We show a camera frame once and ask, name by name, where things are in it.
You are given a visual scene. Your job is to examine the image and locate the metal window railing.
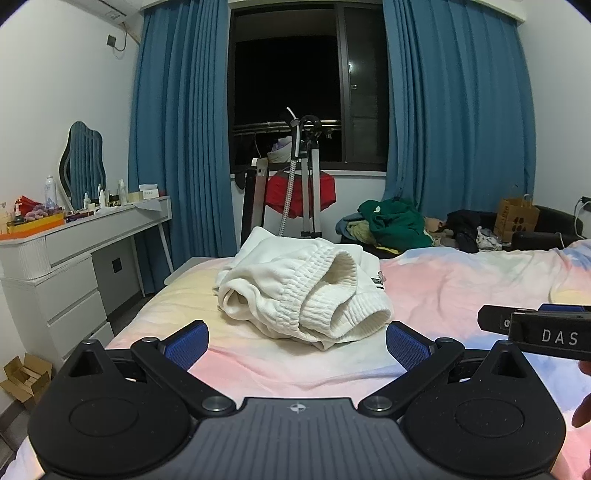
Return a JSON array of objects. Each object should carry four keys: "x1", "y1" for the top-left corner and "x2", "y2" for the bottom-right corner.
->
[{"x1": 233, "y1": 119, "x2": 342, "y2": 139}]

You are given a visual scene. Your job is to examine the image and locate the purple fluffy item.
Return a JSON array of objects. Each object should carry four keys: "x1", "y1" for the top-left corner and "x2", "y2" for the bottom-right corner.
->
[{"x1": 23, "y1": 205, "x2": 63, "y2": 221}]

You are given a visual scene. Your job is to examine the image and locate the blue curtain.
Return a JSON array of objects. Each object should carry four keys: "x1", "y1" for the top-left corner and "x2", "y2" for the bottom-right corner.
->
[
  {"x1": 382, "y1": 0, "x2": 536, "y2": 241},
  {"x1": 128, "y1": 0, "x2": 238, "y2": 296}
]

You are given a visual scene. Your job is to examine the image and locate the beige cloth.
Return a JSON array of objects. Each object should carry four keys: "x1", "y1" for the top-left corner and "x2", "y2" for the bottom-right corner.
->
[{"x1": 425, "y1": 217, "x2": 458, "y2": 236}]

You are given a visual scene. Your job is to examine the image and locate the green garment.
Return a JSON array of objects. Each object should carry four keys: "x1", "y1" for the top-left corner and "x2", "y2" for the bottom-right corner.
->
[{"x1": 358, "y1": 198, "x2": 435, "y2": 250}]

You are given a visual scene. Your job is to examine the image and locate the red packet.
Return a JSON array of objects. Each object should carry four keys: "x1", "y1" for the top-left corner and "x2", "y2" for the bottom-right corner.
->
[{"x1": 16, "y1": 196, "x2": 47, "y2": 215}]

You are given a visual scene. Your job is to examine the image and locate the group of cosmetic bottles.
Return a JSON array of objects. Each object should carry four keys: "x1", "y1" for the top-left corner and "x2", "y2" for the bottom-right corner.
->
[{"x1": 81, "y1": 179, "x2": 130, "y2": 213}]

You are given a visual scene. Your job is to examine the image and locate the white knit pants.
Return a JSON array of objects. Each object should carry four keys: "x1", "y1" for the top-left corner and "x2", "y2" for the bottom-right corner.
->
[{"x1": 212, "y1": 226, "x2": 393, "y2": 352}]

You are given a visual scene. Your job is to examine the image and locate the dark clothes pile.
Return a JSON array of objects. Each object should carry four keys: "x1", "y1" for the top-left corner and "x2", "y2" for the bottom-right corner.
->
[{"x1": 445, "y1": 210, "x2": 497, "y2": 254}]

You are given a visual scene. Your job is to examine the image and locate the person's right hand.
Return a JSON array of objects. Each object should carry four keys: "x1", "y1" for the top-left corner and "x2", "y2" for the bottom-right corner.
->
[{"x1": 571, "y1": 360, "x2": 591, "y2": 430}]

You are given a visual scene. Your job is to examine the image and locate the red cloth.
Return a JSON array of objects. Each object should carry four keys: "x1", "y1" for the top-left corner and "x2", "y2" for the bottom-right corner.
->
[{"x1": 265, "y1": 170, "x2": 338, "y2": 215}]

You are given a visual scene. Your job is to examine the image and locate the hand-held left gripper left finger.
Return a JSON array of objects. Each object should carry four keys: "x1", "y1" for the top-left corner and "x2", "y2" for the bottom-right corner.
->
[{"x1": 60, "y1": 320, "x2": 236, "y2": 414}]

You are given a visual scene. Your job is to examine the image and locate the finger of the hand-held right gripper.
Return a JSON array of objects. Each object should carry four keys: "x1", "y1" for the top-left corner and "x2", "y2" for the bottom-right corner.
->
[{"x1": 478, "y1": 303, "x2": 591, "y2": 334}]

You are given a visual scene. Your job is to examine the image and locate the silver tripod stand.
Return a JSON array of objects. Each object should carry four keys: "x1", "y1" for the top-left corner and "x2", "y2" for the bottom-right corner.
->
[{"x1": 295, "y1": 114, "x2": 334, "y2": 238}]

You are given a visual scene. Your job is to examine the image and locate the pastel tie-dye blanket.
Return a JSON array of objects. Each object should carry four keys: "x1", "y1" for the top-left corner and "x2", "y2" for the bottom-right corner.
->
[{"x1": 18, "y1": 240, "x2": 591, "y2": 480}]

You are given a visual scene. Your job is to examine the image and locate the open cardboard box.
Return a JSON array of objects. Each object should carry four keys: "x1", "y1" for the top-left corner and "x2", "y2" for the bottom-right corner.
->
[{"x1": 0, "y1": 353, "x2": 54, "y2": 411}]

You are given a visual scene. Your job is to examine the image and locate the brown paper bag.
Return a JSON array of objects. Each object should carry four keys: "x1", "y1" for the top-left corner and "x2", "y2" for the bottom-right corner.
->
[{"x1": 494, "y1": 194, "x2": 541, "y2": 243}]

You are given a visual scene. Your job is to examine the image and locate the white patterned cloth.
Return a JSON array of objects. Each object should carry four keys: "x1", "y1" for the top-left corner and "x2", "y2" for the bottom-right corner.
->
[{"x1": 475, "y1": 226, "x2": 504, "y2": 252}]

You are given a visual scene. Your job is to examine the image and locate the wavy blue framed mirror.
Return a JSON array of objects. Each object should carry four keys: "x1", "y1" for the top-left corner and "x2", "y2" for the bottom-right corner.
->
[{"x1": 58, "y1": 121, "x2": 108, "y2": 210}]

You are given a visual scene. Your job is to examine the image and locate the yellow cloth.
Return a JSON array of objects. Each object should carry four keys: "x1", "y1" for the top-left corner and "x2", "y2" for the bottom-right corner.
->
[{"x1": 346, "y1": 222, "x2": 402, "y2": 256}]

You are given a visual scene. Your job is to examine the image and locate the white air conditioner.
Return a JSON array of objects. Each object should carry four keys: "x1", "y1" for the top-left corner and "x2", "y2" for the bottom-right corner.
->
[{"x1": 83, "y1": 0, "x2": 134, "y2": 24}]

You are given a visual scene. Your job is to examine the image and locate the dark framed window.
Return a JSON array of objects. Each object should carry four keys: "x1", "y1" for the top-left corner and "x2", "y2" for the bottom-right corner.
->
[{"x1": 228, "y1": 4, "x2": 389, "y2": 171}]

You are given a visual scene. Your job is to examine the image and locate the orange tray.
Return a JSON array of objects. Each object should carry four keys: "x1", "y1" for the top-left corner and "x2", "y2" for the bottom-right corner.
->
[{"x1": 0, "y1": 215, "x2": 65, "y2": 241}]

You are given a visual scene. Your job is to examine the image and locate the white dressing table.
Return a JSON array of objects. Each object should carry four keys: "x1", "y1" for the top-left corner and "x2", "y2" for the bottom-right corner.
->
[{"x1": 0, "y1": 195, "x2": 174, "y2": 370}]

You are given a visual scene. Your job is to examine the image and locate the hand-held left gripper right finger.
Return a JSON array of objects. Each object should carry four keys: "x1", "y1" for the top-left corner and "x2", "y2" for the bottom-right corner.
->
[{"x1": 358, "y1": 322, "x2": 532, "y2": 418}]

